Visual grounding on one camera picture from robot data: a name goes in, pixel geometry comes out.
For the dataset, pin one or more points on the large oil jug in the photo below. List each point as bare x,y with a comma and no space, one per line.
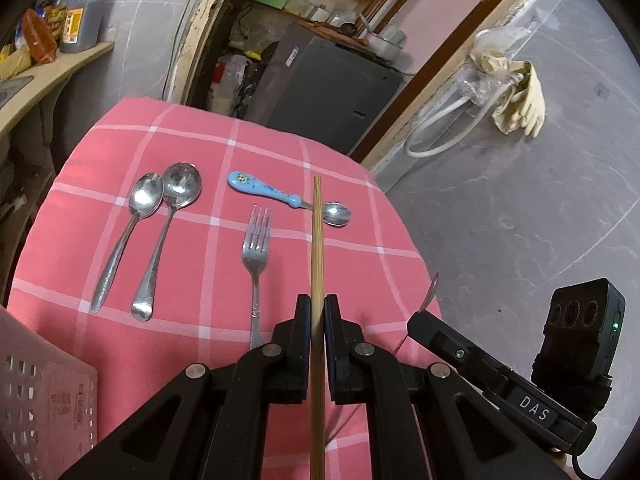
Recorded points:
82,20

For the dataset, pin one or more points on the wooden chopstick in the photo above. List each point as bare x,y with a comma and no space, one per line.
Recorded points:
316,240

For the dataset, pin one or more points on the yellow-label sauce bottle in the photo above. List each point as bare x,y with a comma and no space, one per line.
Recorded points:
59,15

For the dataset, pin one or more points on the wooden cutting board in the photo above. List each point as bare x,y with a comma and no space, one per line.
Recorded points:
335,35

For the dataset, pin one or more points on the clear hanging plastic bag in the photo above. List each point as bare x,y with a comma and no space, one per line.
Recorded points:
480,85

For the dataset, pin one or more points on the small steel spoon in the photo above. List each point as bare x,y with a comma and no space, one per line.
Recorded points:
146,195

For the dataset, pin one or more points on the grey cabinet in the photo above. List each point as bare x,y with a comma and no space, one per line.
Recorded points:
325,90

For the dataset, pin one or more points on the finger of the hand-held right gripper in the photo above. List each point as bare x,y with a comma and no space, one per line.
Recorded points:
445,345

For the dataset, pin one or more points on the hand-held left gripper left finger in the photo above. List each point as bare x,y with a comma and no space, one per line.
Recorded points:
304,325

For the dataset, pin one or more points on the white plastic bag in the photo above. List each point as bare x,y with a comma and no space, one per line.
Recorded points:
230,80

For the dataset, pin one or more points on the steel table knife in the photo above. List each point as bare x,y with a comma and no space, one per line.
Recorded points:
431,290

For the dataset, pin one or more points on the beige kitchen counter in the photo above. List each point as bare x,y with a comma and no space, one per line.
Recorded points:
65,62

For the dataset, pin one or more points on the white perforated utensil basket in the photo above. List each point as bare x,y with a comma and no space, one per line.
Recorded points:
45,400

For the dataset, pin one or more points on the wooden door frame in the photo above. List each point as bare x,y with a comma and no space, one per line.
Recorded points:
200,25

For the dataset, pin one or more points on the yellow bag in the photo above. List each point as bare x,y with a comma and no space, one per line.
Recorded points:
15,62

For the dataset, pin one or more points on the steel sink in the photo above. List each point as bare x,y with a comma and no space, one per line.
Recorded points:
12,92

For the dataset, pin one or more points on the metal pot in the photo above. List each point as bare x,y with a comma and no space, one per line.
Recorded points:
385,42

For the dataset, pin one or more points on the large steel spoon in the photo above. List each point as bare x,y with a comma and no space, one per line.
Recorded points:
182,182

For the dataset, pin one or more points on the steel fork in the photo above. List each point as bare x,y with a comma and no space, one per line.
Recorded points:
256,260

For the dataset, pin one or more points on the orange snack packet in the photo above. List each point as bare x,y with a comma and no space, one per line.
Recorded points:
40,40

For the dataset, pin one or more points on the pink checked tablecloth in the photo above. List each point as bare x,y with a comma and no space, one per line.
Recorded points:
200,150

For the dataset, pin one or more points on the pair of cream rubber gloves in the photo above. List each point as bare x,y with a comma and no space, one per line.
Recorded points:
520,105

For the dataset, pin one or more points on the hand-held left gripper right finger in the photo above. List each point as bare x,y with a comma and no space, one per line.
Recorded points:
331,325

